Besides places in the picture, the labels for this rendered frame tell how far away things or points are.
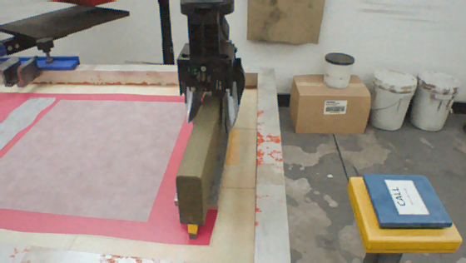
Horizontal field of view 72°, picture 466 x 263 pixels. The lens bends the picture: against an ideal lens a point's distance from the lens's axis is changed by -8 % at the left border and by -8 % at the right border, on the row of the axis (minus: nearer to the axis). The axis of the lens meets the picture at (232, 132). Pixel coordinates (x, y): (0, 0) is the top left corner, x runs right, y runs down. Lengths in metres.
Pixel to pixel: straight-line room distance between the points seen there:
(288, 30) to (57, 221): 2.20
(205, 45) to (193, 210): 0.21
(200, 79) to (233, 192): 0.17
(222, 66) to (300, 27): 2.08
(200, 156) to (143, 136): 0.25
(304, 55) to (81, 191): 2.27
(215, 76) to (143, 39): 2.28
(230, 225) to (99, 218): 0.18
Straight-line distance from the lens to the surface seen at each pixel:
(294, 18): 2.48
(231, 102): 0.52
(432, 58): 2.94
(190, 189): 0.39
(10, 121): 0.79
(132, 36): 2.74
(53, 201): 0.55
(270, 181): 0.47
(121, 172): 0.56
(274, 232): 0.40
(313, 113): 2.39
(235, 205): 0.48
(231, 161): 0.56
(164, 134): 0.64
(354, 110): 2.46
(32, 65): 0.93
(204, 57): 0.44
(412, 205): 0.51
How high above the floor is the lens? 1.29
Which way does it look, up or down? 32 degrees down
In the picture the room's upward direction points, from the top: straight up
